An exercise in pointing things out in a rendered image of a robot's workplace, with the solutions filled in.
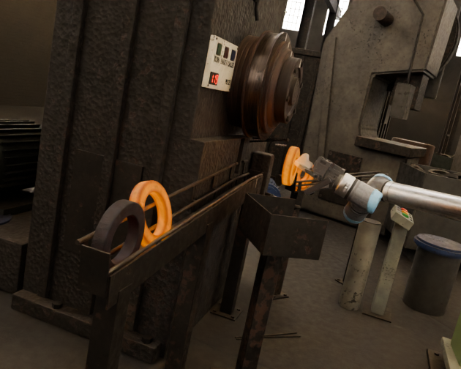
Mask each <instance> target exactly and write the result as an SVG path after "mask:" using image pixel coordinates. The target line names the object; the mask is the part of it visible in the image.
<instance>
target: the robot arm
mask: <svg viewBox="0 0 461 369"><path fill-rule="evenodd" d="M294 165H295V166H297V167H298V168H300V169H301V170H303V171H304V172H305V173H307V174H309V175H310V176H311V177H313V178H315V179H317V180H319V181H320V182H319V183H317V184H314V185H313V186H312V185H310V186H307V187H306V189H305V190H304V193H305V195H312V194H313V193H314V192H315V191H316V190H319V189H321V188H322V187H325V186H326V185H329V184H331V183H332V182H333V183H334V185H333V187H332V189H334V190H335V191H334V192H335V193H336V194H337V195H340V196H341V197H343V198H344V199H346V200H348V201H349V202H348V203H347V205H345V208H344V211H343V214H344V216H345V219H346V220H347V221H349V222H350V223H360V222H362V221H363V220H364V219H365V217H366V216H367V215H368V214H369V213H370V214H373V212H374V211H375V209H376V207H377V206H378V204H379V203H380V201H382V202H386V203H391V204H396V205H399V206H404V207H407V208H410V209H415V210H418V211H421V212H426V213H430V214H432V215H437V216H441V217H445V218H448V219H452V220H456V221H460V222H461V197H459V196H456V195H450V194H446V193H440V192H436V191H433V190H427V189H423V188H419V187H413V186H410V185H406V184H400V183H396V182H393V181H392V180H391V178H390V177H388V176H387V175H385V174H376V175H374V177H372V178H371V179H370V180H369V181H368V183H366V184H365V183H364V182H362V181H360V180H358V179H356V178H355V177H354V176H351V175H350V174H348V173H346V174H345V175H344V172H345V169H343V168H341V167H339V166H338V165H336V164H334V163H333V162H332V161H330V160H328V159H326V158H325V157H322V156H321V157H319V158H318V159H317V160H316V161H315V163H314V165H313V164H312V163H311V162H310V161H309V155H308V154H307V153H304V154H303V155H302V156H301V157H300V158H299V159H298V160H295V163H294ZM334 176H335V177H336V179H334V178H333V177H334Z"/></svg>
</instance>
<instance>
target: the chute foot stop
mask: <svg viewBox="0 0 461 369"><path fill-rule="evenodd" d="M110 257H111V253H107V252H105V251H102V250H98V249H96V248H93V247H89V246H87V245H81V252H80V266H79V275H78V288H79V289H81V290H84V291H87V292H89V293H92V294H95V295H97V296H100V297H103V298H106V296H107V289H108V276H109V269H110Z"/></svg>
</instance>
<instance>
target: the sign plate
mask: <svg viewBox="0 0 461 369"><path fill-rule="evenodd" d="M218 44H221V45H222V51H221V55H218V54H217V48H218ZM225 47H227V48H230V49H229V53H228V57H227V58H225V57H224V55H225ZM232 51H235V52H236V55H237V51H238V46H236V45H234V44H232V43H230V42H228V41H226V40H224V39H222V38H220V37H218V36H216V35H211V37H210V42H209V49H208V53H207V58H206V66H205V70H204V74H203V81H202V87H206V88H210V89H217V90H221V91H225V92H229V91H230V90H231V81H232V77H233V70H234V66H235V62H236V55H235V59H234V61H233V60H231V55H232ZM213 75H214V77H213ZM217 75H218V76H217ZM215 76H216V77H218V79H217V80H216V78H215ZM212 79H213V81H212ZM214 80H215V82H214ZM216 82H217V84H215V83H216Z"/></svg>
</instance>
